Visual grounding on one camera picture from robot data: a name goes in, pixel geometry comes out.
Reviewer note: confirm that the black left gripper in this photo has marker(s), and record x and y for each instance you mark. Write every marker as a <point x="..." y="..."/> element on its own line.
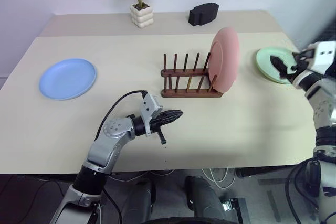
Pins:
<point x="157" y="123"/>

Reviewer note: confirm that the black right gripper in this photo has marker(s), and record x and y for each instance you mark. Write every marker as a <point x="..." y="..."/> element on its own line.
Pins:
<point x="299" y="68"/>

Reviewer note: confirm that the black floor pedal box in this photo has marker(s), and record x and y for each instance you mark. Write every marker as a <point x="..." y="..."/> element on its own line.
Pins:
<point x="237" y="209"/>

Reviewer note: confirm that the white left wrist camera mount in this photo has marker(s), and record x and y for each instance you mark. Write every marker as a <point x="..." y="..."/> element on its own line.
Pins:
<point x="149" y="104"/>

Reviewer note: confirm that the green plate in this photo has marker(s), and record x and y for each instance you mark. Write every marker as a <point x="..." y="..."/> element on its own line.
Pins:
<point x="265" y="62"/>

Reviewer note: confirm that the wooden dish rack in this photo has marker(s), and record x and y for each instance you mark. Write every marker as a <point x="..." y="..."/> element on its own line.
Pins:
<point x="189" y="92"/>

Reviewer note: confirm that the pink plate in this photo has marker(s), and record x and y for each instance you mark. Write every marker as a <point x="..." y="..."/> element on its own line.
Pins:
<point x="226" y="60"/>

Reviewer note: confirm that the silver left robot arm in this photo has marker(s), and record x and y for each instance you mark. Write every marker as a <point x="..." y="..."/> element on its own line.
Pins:
<point x="103" y="148"/>

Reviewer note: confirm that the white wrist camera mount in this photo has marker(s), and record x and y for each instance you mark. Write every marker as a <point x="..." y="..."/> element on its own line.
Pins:
<point x="324" y="54"/>
<point x="149" y="104"/>

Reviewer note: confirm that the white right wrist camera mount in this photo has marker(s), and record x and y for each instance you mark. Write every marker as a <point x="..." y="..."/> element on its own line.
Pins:
<point x="324" y="54"/>

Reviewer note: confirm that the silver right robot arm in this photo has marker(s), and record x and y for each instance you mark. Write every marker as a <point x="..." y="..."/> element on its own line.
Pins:
<point x="324" y="103"/>

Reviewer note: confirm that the white bubbly plant pot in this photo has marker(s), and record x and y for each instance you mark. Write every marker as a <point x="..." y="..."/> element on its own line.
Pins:
<point x="141" y="16"/>

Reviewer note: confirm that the blue plate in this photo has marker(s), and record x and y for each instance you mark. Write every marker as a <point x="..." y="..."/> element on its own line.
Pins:
<point x="67" y="79"/>

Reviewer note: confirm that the dark grey rounded shape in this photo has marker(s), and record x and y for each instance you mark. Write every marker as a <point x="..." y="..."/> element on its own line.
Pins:
<point x="203" y="197"/>

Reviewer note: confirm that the black foam block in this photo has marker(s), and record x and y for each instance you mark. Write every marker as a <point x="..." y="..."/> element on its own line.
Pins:
<point x="203" y="14"/>

